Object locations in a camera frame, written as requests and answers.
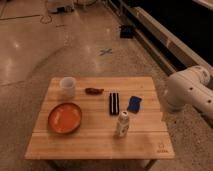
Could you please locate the small white bottle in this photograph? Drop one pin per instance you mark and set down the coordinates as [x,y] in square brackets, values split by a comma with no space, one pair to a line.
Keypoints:
[122,124]

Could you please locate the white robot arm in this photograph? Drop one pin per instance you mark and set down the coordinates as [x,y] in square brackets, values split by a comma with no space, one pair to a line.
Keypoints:
[189,86]

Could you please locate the black striped rectangular block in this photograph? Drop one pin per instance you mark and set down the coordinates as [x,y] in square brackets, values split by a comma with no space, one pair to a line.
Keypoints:
[114,103]

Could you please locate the clear plastic cup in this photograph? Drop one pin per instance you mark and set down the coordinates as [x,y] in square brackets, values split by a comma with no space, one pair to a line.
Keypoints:
[68,86]

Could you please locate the blue sponge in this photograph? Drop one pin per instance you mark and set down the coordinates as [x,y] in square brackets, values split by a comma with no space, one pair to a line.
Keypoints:
[134,104]

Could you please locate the brown sausage-shaped object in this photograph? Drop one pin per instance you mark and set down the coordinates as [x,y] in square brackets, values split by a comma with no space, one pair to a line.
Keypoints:
[93,91]

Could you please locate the orange round plate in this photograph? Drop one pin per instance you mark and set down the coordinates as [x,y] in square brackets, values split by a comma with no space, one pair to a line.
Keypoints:
[65,118]

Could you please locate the black box on floor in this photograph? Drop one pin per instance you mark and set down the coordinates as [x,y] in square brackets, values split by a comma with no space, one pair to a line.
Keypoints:
[126,31]

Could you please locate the wooden folding table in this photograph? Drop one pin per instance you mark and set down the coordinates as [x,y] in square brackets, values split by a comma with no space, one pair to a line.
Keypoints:
[147,137]

